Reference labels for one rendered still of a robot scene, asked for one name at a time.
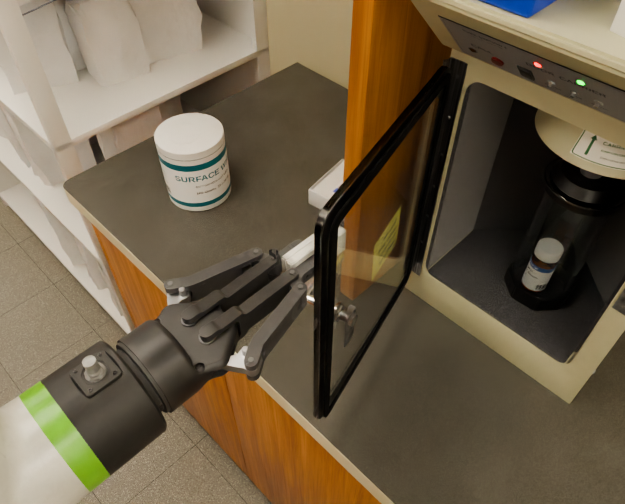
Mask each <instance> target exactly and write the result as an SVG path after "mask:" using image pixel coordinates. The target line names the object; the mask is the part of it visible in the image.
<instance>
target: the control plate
mask: <svg viewBox="0 0 625 504"><path fill-rule="evenodd" d="M438 17H439V18H440V20H441V21H442V23H443V24H444V26H445V27H446V29H447V30H448V32H449V33H450V35H451V36H452V38H453V39H454V41H455V42H456V44H457V45H458V47H459V48H460V50H461V51H462V52H464V53H466V54H468V55H471V56H473V57H475V58H478V59H480V60H482V61H484V62H487V63H489V64H491V65H494V66H496V67H498V68H501V69H503V70H505V71H508V72H510V73H512V74H514V75H517V76H519V77H521V78H524V79H526V80H528V81H531V82H533V83H535V84H538V85H540V86H542V87H544V88H547V89H549V90H551V91H554V92H556V93H558V94H561V95H563V96H565V97H568V98H570V99H572V100H575V101H577V102H579V103H581V104H584V105H586V106H588V107H591V108H593V109H595V110H598V111H600V112H602V113H605V114H607V115H609V116H611V117H614V118H616V119H618V120H621V121H623V122H625V91H624V90H621V89H619V88H616V87H614V86H611V85H609V84H606V83H604V82H602V81H599V80H597V79H594V78H592V77H589V76H587V75H584V74H582V73H579V72H577V71H574V70H572V69H570V68H567V67H565V66H562V65H560V64H557V63H555V62H552V61H550V60H547V59H545V58H542V57H540V56H538V55H535V54H533V53H530V52H528V51H525V50H523V49H520V48H518V47H515V46H513V45H510V44H508V43H505V42H503V41H501V40H498V39H496V38H493V37H491V36H488V35H486V34H483V33H481V32H478V31H476V30H473V29H471V28H469V27H466V26H464V25H461V24H459V23H456V22H454V21H451V20H449V19H446V18H444V17H441V16H439V15H438ZM469 47H471V48H473V49H475V50H476V51H477V53H474V52H472V51H470V49H469ZM492 57H496V58H498V59H500V60H501V61H503V62H504V65H503V66H498V65H496V64H494V63H493V62H492V61H491V58H492ZM533 61H535V62H538V63H540V64H541V65H542V66H543V68H540V67H537V66H535V65H534V64H533V63H532V62H533ZM517 65H519V66H521V67H523V68H526V69H528V70H530V71H532V74H533V76H534V78H535V80H532V79H529V78H526V77H524V76H522V75H521V74H520V72H519V70H518V68H517ZM575 79H579V80H582V81H583V82H585V83H586V84H587V85H586V86H583V85H580V84H578V83H577V82H576V81H575ZM547 80H549V81H552V82H554V83H555V84H556V86H553V85H552V87H551V88H549V87H547V85H548V83H547ZM570 90H573V91H575V92H577V93H579V96H577V95H575V97H574V98H572V97H570V95H571V92H570ZM594 100H596V101H599V102H601V103H603V106H599V107H598V108H595V107H594V105H595V104H596V103H594Z"/></svg>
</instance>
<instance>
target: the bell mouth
mask: <svg viewBox="0 0 625 504"><path fill-rule="evenodd" d="M535 127H536V130H537V132H538V134H539V136H540V138H541V139H542V141H543V142H544V143H545V144H546V145H547V146H548V147H549V148H550V149H551V150H552V151H553V152H554V153H555V154H557V155H558V156H560V157H561V158H562V159H564V160H566V161H567V162H569V163H571V164H573V165H575V166H577V167H579V168H581V169H584V170H586V171H589V172H592V173H595V174H598V175H602V176H606V177H611V178H617V179H624V180H625V148H623V147H621V146H619V145H617V144H615V143H612V142H610V141H608V140H606V139H604V138H601V137H599V136H597V135H595V134H593V133H590V132H588V131H586V130H584V129H582V128H579V127H577V126H575V125H573V124H571V123H568V122H566V121H564V120H562V119H560V118H558V117H555V116H553V115H551V114H549V113H547V112H544V111H542V110H540V109H538V111H537V112H536V115H535Z"/></svg>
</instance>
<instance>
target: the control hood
mask: <svg viewBox="0 0 625 504"><path fill-rule="evenodd" d="M621 1H622V0H556V1H555V2H553V3H552V4H550V5H549V6H547V7H545V8H544V9H542V10H541V11H539V12H537V13H536V14H534V15H533V16H531V17H529V18H525V17H522V16H519V15H517V14H514V13H511V12H509V11H506V10H503V9H501V8H498V7H495V6H493V5H490V4H487V3H485V2H482V1H479V0H411V2H412V3H413V4H414V6H415V7H416V8H417V10H418V11H419V13H420V14H421V15H422V17H423V18H424V20H425V21H426V22H427V24H428V25H429V26H430V28H431V29H432V31H433V32H434V33H435V35H436V36H437V38H438V39H439V40H440V42H441V43H442V44H443V45H445V46H448V47H450V48H452V49H455V50H457V51H459V52H462V51H461V50H460V48H459V47H458V45H457V44H456V42H455V41H454V39H453V38H452V36H451V35H450V33H449V32H448V30H447V29H446V27H445V26H444V24H443V23H442V21H441V20H440V18H439V17H438V15H439V16H441V17H444V18H446V19H449V20H451V21H454V22H456V23H459V24H461V25H464V26H466V27H469V28H471V29H473V30H476V31H478V32H481V33H483V34H486V35H488V36H491V37H493V38H496V39H498V40H501V41H503V42H505V43H508V44H510V45H513V46H515V47H518V48H520V49H523V50H525V51H528V52H530V53H533V54H535V55H538V56H540V57H542V58H545V59H547V60H550V61H552V62H555V63H557V64H560V65H562V66H565V67H567V68H570V69H572V70H574V71H577V72H579V73H582V74H584V75H587V76H589V77H592V78H594V79H597V80H599V81H602V82H604V83H606V84H609V85H611V86H614V87H616V88H619V89H621V90H624V91H625V38H624V37H621V36H619V35H617V34H615V33H613V32H611V31H610V28H611V25H612V23H613V20H614V18H615V16H616V13H617V11H618V8H619V6H620V3H621ZM462 53H464V52H462ZM464 54H466V53H464ZM466 55H468V54H466ZM545 89H547V88H545ZM547 90H549V89H547ZM549 91H551V90H549ZM551 92H554V91H551ZM554 93H556V92H554ZM556 94H558V93H556ZM558 95H561V94H558ZM561 96H563V95H561ZM563 97H565V96H563ZM565 98H568V97H565ZM568 99H570V98H568ZM570 100H572V99H570ZM572 101H574V102H577V101H575V100H572ZM577 103H579V102H577ZM579 104H581V103H579ZM581 105H584V104H581ZM584 106H586V105H584ZM586 107H588V106H586ZM588 108H591V107H588ZM591 109H593V108H591ZM593 110H595V109H593ZM595 111H598V110H595ZM598 112H600V111H598ZM600 113H602V112H600ZM602 114H604V115H607V114H605V113H602ZM607 116H609V115H607ZM609 117H611V116H609ZM611 118H614V117H611ZM614 119H616V118H614ZM616 120H618V119H616ZM618 121H621V120H618ZM621 122H623V121H621ZM623 123H625V122H623Z"/></svg>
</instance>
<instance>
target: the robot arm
mask: <svg viewBox="0 0 625 504"><path fill-rule="evenodd" d="M281 272H282V274H281ZM313 276H314V234H312V235H311V236H310V237H308V238H307V239H305V240H304V241H303V242H302V241H301V240H300V239H298V240H295V241H293V242H292V243H290V244H289V245H287V246H286V247H285V248H283V249H282V250H280V251H278V249H275V248H272V249H269V254H266V253H263V252H262V249H260V248H258V247H255V248H252V249H250V250H248V251H245V252H243V253H241V254H238V255H236V256H234V257H232V258H229V259H227V260H225V261H222V262H220V263H218V264H215V265H213V266H211V267H209V268H206V269H204V270H202V271H199V272H197V273H195V274H192V275H190V276H187V277H181V278H174V279H169V280H167V281H165V283H164V288H165V291H166V294H167V306H166V307H165V308H163V310H162V311H161V313H160V314H159V316H158V317H157V318H156V319H155V320H148V321H145V322H144V323H143V324H141V325H140V326H138V327H137V328H135V329H134V330H132V331H131V332H130V333H128V334H127V335H125V336H124V337H122V338H121V339H119V340H118V341H117V343H118V344H117V345H116V349H117V350H116V351H115V350H114V349H113V348H112V347H111V346H110V345H109V344H108V343H106V342H104V341H98V342H97V343H95V344H94V345H92V346H91V347H89V348H88V349H86V350H85V351H84V352H82V353H81V354H79V355H78V356H76V357H75V358H73V359H72V360H70V361H69V362H67V363H66V364H64V365H63V366H61V367H60V368H59V369H57V370H56V371H54V372H53V373H51V374H50V375H48V376H47V377H45V378H44V379H42V380H41V381H39V382H38V383H36V384H35V385H34V386H32V387H31V388H29V389H28V390H26V391H25V392H23V393H22V394H20V395H19V396H17V397H16V398H14V399H13V400H11V401H10V402H8V403H6V404H5V405H3V406H2V407H0V504H77V503H79V502H80V501H81V500H82V499H83V498H84V497H85V496H87V495H88V494H89V493H90V492H91V491H93V490H94V489H95V488H96V487H97V486H99V485H100V484H101V483H102V482H104V481H105V480H106V479H107V478H108V477H110V476H111V475H112V474H113V473H115V472H116V471H117V470H118V469H119V468H121V467H122V466H123V465H124V464H126V463H127V462H128V461H129V460H131V459H132V458H133V457H134V456H135V455H137V454H138V453H139V452H140V451H142V450H143V449H144V448H145V447H146V446H148V445H149V444H150V443H151V442H153V441H154V440H155V439H156V438H157V437H159V436H160V435H161V434H162V433H164V432H165V431H166V428H167V423H166V420H165V418H164V416H163V414H162V411H163V412H164V413H168V412H169V413H172V412H173V411H175V410H176V409H177V408H178V407H179V406H181V405H182V404H183V403H184V402H186V401H187V400H188V399H189V398H191V397H192V396H193V395H194V394H196V393H197V392H198V391H199V390H200V389H201V388H202V387H203V386H204V385H205V384H206V383H207V382H208V381H209V380H211V379H213V378H217V377H221V376H223V375H225V374H226V373H227V372H228V371H232V372H237V373H243V374H246V377H247V379H248V380H250V381H256V380H257V379H259V377H260V374H261V371H262V368H263V364H264V361H265V359H266V357H267V356H268V355H269V354H270V352H271V351H272V350H273V348H274V347H275V346H276V344H277V343H278V342H279V340H280V339H281V338H282V337H283V335H284V334H285V333H286V331H287V330H288V329H289V327H290V326H291V325H292V323H293V322H294V321H295V320H296V318H297V317H298V316H299V314H300V313H301V312H302V310H303V309H304V308H305V307H306V305H307V285H306V284H305V282H306V281H308V280H309V279H310V278H312V277H313ZM202 298H203V299H202ZM199 299H202V300H200V301H197V300H199ZM193 301H194V302H193ZM273 310H274V311H273ZM272 311H273V313H272V314H271V315H270V316H269V317H268V319H267V320H266V321H265V322H264V324H263V325H262V326H261V327H260V329H259V330H258V331H257V332H256V334H255V335H254V336H253V338H252V339H251V341H250V343H249V346H243V347H242V349H241V350H240V351H239V353H238V354H236V355H234V353H235V350H236V346H237V343H238V341H239V340H240V339H242V338H243V337H244V336H245V335H246V334H247V332H248V330H249V329H250V328H251V327H253V326H254V325H255V324H257V323H258V322H259V321H260V320H262V319H263V318H264V317H266V316H267V315H268V314H269V313H271V312H272Z"/></svg>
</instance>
